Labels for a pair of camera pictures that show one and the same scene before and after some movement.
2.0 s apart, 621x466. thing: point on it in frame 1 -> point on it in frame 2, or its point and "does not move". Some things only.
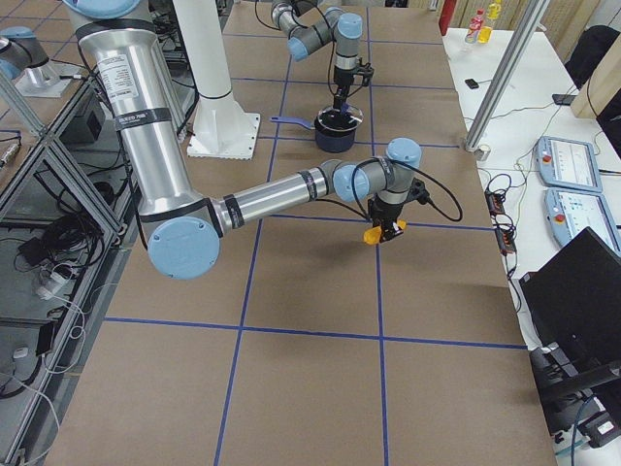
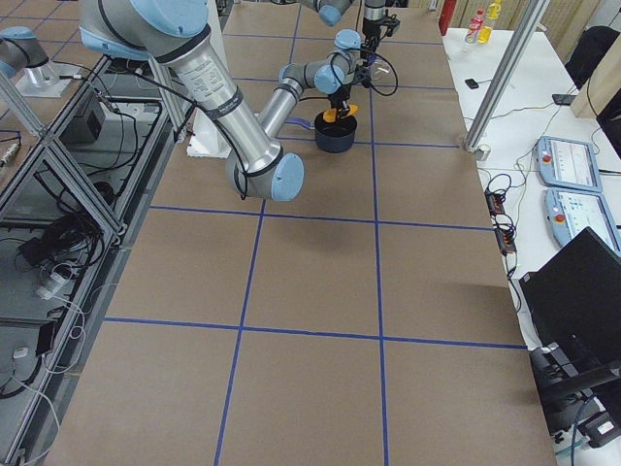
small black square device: [472, 83] does not move
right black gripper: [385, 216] -> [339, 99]
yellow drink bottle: [484, 34] does not move
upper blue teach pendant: [568, 163] does not move
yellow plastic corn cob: [372, 236] -> [330, 115]
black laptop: [574, 296] does not move
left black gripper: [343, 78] -> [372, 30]
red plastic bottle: [475, 22] does not move
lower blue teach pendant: [571, 212] does not move
